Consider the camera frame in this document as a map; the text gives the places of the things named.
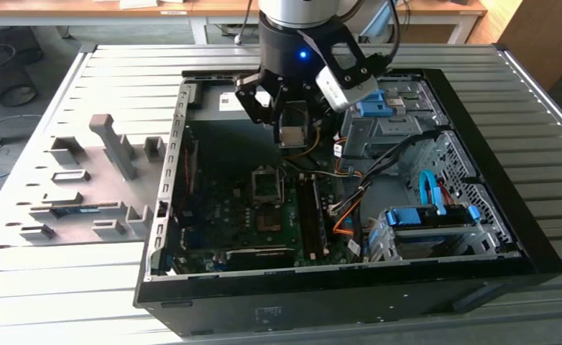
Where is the black camera cable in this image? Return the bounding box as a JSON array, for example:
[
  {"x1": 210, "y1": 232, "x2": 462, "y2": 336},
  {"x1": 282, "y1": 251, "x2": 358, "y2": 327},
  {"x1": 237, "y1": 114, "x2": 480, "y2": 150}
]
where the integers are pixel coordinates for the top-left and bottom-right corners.
[{"x1": 384, "y1": 0, "x2": 405, "y2": 69}]

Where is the yellow power wire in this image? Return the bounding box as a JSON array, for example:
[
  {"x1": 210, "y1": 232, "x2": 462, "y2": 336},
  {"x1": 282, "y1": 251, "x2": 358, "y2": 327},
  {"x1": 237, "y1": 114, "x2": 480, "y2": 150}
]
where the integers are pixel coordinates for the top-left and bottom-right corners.
[{"x1": 284, "y1": 118, "x2": 324, "y2": 160}]

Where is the grey power supply unit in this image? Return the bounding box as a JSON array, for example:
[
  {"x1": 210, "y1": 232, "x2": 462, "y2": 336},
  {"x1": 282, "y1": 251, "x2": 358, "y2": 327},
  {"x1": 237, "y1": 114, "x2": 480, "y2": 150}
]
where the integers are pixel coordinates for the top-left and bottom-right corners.
[{"x1": 186, "y1": 83, "x2": 285, "y2": 170}]

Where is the white paper stack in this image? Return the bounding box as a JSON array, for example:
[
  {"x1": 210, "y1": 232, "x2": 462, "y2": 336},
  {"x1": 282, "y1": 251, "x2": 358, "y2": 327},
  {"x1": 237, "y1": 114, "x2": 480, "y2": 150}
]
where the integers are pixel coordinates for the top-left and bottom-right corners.
[{"x1": 118, "y1": 0, "x2": 161, "y2": 11}]

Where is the RAM stick with label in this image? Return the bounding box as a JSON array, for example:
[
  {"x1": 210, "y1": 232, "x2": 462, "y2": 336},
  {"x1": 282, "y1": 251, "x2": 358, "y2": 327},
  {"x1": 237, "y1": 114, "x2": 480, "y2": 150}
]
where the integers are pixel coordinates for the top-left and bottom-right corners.
[{"x1": 33, "y1": 203, "x2": 119, "y2": 216}]

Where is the grey parts rack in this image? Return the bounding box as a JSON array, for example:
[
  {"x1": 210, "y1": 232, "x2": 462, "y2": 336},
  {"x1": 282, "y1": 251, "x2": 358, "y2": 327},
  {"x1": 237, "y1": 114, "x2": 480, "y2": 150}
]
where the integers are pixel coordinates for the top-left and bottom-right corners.
[{"x1": 19, "y1": 113, "x2": 169, "y2": 249}]

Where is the wooden cabinet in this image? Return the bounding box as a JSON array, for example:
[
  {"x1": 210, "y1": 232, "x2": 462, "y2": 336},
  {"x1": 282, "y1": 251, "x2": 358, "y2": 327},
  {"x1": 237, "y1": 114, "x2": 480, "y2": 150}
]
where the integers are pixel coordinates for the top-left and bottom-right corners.
[{"x1": 496, "y1": 0, "x2": 562, "y2": 93}]

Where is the blue SATA wire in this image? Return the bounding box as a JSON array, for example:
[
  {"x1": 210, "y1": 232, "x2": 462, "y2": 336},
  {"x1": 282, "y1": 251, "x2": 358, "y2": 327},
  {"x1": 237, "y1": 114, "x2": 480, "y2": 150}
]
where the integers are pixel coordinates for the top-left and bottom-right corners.
[{"x1": 418, "y1": 168, "x2": 450, "y2": 216}]

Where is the black mesh waste bin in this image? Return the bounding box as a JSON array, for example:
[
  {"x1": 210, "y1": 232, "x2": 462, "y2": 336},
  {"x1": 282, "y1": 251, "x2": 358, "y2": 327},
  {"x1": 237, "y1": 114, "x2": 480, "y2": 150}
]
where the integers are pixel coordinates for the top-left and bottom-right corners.
[{"x1": 0, "y1": 45, "x2": 41, "y2": 108}]

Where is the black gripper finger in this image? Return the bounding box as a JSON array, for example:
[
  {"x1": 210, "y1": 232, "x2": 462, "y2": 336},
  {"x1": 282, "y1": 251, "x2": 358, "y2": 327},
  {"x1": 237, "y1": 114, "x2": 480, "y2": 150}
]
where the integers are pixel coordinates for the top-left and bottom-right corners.
[
  {"x1": 234, "y1": 73, "x2": 289, "y2": 147},
  {"x1": 304, "y1": 81, "x2": 334, "y2": 147}
]

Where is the metal drive cage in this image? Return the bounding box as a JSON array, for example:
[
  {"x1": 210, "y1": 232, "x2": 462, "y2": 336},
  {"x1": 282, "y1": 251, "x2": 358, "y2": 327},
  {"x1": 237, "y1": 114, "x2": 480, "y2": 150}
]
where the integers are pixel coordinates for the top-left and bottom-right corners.
[
  {"x1": 341, "y1": 77, "x2": 452, "y2": 161},
  {"x1": 365, "y1": 206, "x2": 523, "y2": 263}
]

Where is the black graphics card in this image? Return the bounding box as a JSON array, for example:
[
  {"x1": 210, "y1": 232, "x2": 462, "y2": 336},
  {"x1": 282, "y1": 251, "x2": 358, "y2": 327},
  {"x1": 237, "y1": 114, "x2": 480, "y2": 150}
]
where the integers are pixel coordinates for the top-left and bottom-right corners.
[{"x1": 221, "y1": 245, "x2": 298, "y2": 271}]

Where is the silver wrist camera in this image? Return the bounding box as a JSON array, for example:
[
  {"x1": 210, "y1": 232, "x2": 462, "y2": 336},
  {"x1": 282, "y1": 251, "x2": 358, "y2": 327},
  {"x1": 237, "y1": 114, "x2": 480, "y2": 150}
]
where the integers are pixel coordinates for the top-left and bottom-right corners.
[{"x1": 316, "y1": 65, "x2": 380, "y2": 112}]

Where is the black wire bundle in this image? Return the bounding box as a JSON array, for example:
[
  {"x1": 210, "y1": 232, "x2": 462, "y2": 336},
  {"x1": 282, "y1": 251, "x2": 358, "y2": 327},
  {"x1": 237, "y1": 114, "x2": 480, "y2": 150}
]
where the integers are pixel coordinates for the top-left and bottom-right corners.
[{"x1": 329, "y1": 129, "x2": 444, "y2": 216}]

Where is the grey white wire bundle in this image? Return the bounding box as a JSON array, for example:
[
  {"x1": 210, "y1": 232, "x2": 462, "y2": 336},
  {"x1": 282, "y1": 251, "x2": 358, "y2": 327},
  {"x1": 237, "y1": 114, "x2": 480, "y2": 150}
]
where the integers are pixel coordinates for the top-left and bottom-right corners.
[{"x1": 284, "y1": 156, "x2": 365, "y2": 180}]

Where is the black camera bracket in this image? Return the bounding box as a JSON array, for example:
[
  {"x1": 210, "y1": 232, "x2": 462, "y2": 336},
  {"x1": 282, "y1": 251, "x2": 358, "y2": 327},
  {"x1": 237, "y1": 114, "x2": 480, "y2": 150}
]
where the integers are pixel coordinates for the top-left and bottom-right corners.
[{"x1": 326, "y1": 30, "x2": 389, "y2": 89}]

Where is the metal socket cover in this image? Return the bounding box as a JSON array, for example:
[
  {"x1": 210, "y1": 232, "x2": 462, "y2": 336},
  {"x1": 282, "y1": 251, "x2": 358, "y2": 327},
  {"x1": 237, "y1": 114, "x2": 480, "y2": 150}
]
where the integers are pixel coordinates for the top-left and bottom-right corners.
[{"x1": 252, "y1": 165, "x2": 286, "y2": 206}]

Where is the wooden desk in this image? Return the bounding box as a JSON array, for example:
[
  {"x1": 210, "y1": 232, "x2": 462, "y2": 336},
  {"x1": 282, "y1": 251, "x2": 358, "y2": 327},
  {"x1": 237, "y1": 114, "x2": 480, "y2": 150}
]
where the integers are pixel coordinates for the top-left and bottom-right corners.
[{"x1": 0, "y1": 0, "x2": 489, "y2": 46}]

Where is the silver CPU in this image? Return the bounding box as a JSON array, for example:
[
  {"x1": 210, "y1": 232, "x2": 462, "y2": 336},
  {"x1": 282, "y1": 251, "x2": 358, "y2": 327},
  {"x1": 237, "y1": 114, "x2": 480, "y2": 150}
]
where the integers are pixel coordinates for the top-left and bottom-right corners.
[{"x1": 280, "y1": 124, "x2": 310, "y2": 149}]

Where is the orange SATA wire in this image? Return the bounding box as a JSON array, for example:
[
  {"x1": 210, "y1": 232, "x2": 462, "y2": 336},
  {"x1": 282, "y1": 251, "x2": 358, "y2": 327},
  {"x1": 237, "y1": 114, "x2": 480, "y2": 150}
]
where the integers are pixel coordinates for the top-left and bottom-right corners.
[{"x1": 332, "y1": 201, "x2": 362, "y2": 237}]

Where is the CPU socket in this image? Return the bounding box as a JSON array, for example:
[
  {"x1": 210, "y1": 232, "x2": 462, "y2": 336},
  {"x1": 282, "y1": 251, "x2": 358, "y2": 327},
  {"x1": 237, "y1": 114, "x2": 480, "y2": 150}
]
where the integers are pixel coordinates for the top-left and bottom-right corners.
[{"x1": 256, "y1": 207, "x2": 284, "y2": 231}]

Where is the hard disk in blue carrier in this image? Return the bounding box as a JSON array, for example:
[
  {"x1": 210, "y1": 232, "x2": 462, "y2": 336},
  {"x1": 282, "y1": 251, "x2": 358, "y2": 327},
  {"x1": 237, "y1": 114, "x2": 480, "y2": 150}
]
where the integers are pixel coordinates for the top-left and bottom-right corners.
[{"x1": 384, "y1": 205, "x2": 483, "y2": 228}]

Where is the green motherboard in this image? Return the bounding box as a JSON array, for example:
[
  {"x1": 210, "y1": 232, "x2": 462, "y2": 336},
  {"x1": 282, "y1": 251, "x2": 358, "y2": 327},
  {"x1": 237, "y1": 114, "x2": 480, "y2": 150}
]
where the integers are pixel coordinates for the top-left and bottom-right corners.
[{"x1": 170, "y1": 157, "x2": 362, "y2": 272}]

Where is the black PC case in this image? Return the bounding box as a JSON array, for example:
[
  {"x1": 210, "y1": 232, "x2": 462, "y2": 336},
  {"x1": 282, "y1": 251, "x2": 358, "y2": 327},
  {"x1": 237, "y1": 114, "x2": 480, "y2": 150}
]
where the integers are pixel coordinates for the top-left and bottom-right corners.
[{"x1": 134, "y1": 67, "x2": 562, "y2": 337}]

